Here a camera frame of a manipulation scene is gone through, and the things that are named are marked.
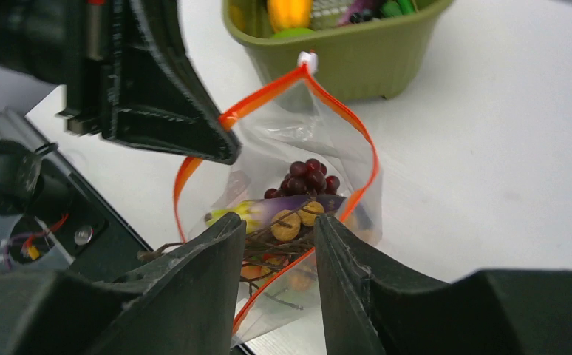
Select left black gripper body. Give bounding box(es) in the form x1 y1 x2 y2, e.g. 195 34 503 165
0 1 129 135

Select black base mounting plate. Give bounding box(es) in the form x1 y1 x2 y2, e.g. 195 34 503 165
0 109 149 281

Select yellow toy pepper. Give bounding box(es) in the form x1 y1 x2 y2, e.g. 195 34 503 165
267 0 313 33

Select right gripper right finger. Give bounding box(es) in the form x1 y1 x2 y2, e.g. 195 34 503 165
314 216 572 354

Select small green cucumber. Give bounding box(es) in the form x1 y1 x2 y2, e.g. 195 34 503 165
379 0 403 18

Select small purple eggplant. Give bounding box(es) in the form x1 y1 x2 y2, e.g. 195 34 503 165
336 0 384 26

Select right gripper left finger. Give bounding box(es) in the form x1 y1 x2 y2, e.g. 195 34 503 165
0 213 246 354

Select dark red grape bunch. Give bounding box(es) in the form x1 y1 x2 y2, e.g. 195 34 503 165
263 158 341 199

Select long green bean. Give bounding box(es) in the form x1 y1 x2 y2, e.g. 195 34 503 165
396 0 417 15

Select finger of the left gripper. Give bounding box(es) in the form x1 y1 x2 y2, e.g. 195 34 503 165
101 1 241 165

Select peach toy fruit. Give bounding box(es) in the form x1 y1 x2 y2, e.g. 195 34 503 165
240 254 289 282

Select purple toy eggplant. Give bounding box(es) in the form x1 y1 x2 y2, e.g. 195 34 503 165
203 195 346 233

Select clear zip bag orange zipper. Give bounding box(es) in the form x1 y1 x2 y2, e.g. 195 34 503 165
177 52 382 345

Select olive green plastic bin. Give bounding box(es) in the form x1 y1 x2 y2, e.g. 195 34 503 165
222 1 451 101

